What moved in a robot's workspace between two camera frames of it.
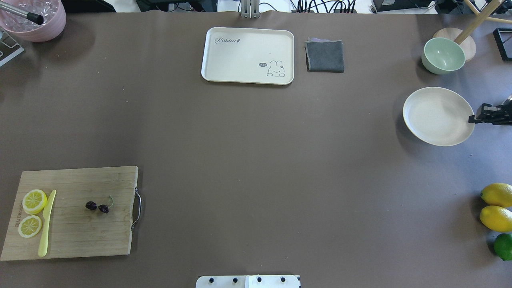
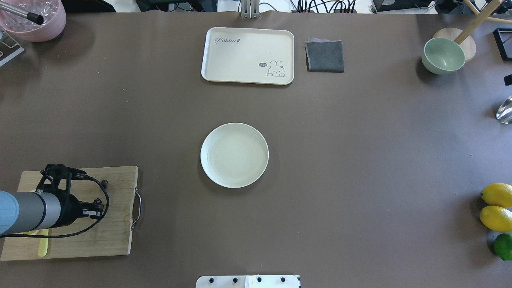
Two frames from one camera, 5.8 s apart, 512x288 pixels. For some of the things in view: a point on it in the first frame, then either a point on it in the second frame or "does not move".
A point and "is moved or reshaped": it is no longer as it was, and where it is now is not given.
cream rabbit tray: x=251 y=55 does not move
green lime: x=503 y=245 does not move
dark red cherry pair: x=93 y=205 is moved or reshaped
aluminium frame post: x=250 y=9 does not move
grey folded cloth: x=325 y=56 does not move
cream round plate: x=439 y=116 → x=235 y=155
